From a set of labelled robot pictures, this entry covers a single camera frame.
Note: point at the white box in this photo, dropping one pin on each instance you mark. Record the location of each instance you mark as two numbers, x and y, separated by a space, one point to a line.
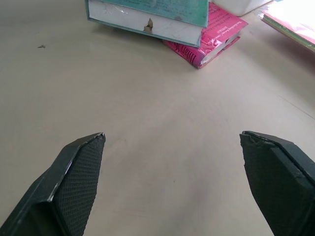
242 5

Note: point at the teal hardcover book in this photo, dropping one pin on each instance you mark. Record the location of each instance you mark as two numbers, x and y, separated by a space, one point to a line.
147 19

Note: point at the pink and green flat book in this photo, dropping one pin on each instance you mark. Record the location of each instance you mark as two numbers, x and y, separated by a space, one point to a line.
292 24

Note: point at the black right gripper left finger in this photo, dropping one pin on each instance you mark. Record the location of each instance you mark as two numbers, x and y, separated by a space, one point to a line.
66 186

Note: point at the pink paperback book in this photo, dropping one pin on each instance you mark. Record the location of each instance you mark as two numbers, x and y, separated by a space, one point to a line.
216 37

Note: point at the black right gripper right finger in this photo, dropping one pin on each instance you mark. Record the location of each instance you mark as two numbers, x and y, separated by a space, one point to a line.
278 182

